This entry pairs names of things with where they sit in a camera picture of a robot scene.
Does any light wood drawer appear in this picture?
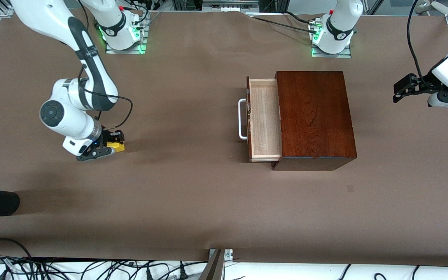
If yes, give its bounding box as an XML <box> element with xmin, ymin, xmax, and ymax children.
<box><xmin>238</xmin><ymin>76</ymin><xmax>283</xmax><ymax>163</ymax></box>

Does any grey chair base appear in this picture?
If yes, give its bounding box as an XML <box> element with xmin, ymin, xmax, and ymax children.
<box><xmin>415</xmin><ymin>0</ymin><xmax>448</xmax><ymax>16</ymax></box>

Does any dark brown wooden cabinet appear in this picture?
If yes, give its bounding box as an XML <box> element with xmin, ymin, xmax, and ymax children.
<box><xmin>272</xmin><ymin>71</ymin><xmax>357</xmax><ymax>171</ymax></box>

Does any brown table cover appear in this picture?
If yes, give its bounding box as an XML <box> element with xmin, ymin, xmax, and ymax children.
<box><xmin>0</xmin><ymin>8</ymin><xmax>448</xmax><ymax>267</ymax></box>

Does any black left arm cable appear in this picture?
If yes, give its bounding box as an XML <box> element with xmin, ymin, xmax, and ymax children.
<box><xmin>407</xmin><ymin>0</ymin><xmax>431</xmax><ymax>88</ymax></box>

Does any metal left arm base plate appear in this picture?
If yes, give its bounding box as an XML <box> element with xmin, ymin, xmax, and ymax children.
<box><xmin>310</xmin><ymin>33</ymin><xmax>352</xmax><ymax>59</ymax></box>

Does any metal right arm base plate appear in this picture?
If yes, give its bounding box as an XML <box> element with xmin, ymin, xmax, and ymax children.
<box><xmin>105</xmin><ymin>17</ymin><xmax>147</xmax><ymax>54</ymax></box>

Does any metal table edge bracket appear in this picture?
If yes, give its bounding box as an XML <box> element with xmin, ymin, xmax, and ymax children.
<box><xmin>199</xmin><ymin>248</ymin><xmax>233</xmax><ymax>280</ymax></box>

